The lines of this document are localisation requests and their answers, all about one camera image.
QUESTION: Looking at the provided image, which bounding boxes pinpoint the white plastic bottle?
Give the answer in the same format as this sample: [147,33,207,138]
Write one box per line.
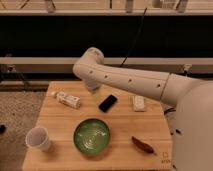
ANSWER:
[51,91,80,109]

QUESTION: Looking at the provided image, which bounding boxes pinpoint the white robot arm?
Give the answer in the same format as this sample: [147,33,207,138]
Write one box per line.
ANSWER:
[73,47,213,171]

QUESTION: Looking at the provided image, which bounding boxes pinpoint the green ceramic bowl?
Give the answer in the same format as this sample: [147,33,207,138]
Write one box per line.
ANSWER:
[73,118,111,157]

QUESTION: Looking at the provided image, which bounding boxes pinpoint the black smartphone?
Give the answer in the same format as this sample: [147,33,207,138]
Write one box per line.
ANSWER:
[98,95,117,112]

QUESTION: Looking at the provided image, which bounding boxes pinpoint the wooden table board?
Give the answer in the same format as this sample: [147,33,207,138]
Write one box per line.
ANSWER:
[22,81,173,171]

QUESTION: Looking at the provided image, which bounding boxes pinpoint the dried red chili pepper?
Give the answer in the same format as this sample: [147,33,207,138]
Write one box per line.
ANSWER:
[131,136,155,154]

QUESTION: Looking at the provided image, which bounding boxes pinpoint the white paper cup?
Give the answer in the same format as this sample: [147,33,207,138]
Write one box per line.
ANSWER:
[25,127,51,151]

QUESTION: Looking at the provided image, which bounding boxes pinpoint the black hanging cable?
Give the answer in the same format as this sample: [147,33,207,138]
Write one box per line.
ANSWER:
[119,7,148,68]

